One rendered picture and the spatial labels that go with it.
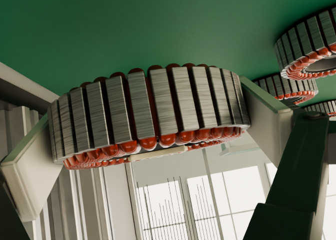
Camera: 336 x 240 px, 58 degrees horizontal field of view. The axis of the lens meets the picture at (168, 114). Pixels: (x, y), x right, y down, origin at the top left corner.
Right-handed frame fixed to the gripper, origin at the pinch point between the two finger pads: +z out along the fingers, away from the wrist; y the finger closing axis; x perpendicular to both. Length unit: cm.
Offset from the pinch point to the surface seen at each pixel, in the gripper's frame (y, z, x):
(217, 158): 96, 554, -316
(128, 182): -10, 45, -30
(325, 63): 18.5, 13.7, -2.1
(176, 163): 8, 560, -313
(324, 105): 41, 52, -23
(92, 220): -11.7, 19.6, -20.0
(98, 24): -2.4, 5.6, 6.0
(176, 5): 3.1, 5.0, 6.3
